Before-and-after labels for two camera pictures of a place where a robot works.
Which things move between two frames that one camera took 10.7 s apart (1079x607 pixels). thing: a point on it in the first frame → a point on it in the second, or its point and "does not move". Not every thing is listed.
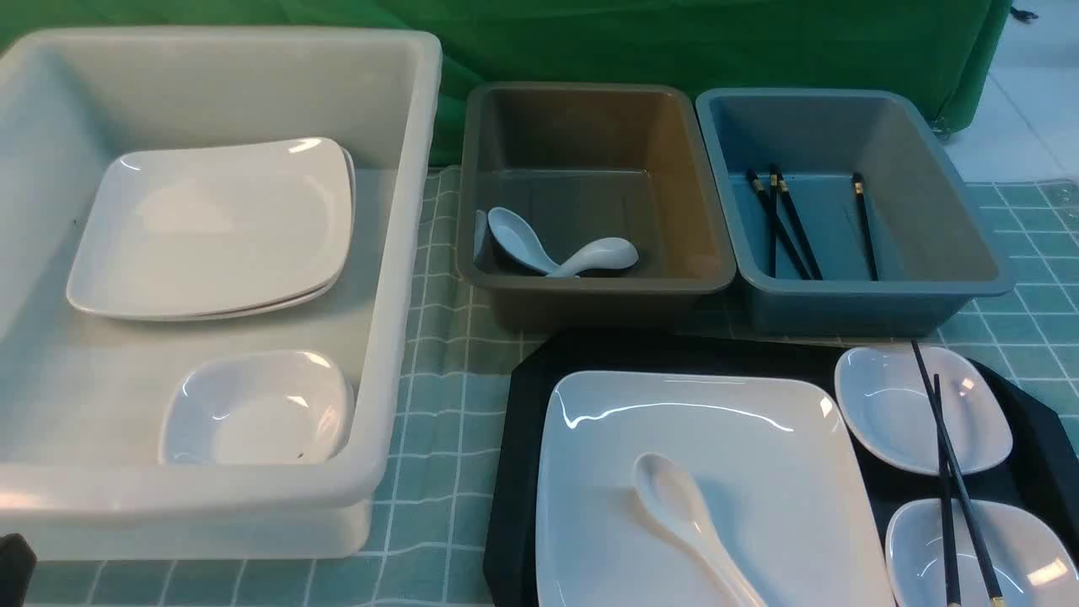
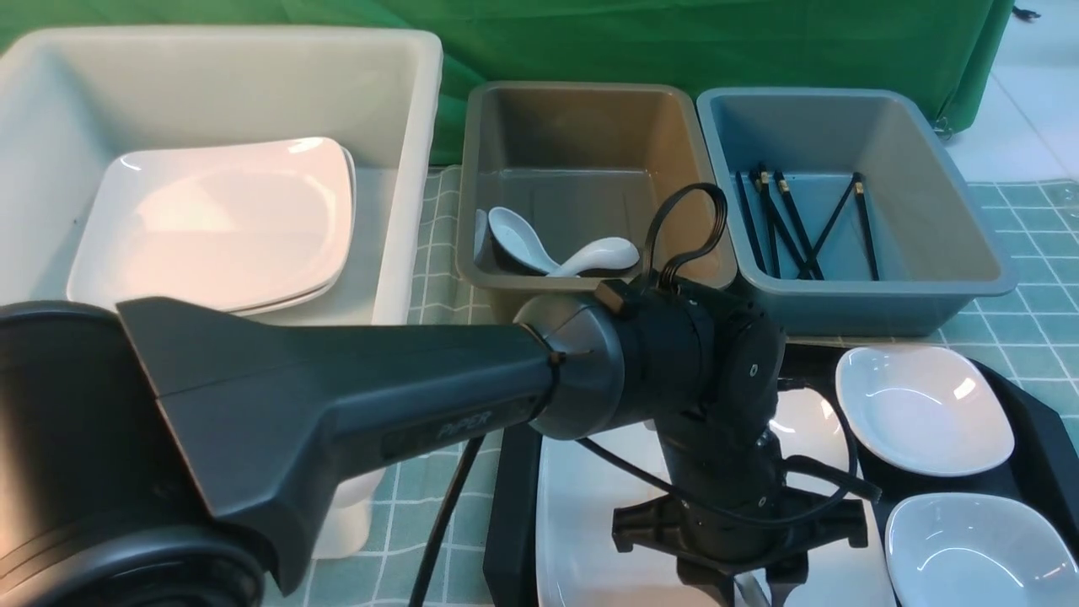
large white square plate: (677, 490) does not move
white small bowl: (883, 397) does not move
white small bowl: (1028, 558) does not move
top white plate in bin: (215, 228) does not move
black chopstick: (995, 598) → (831, 226)
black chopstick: (952, 587) → (751, 223)
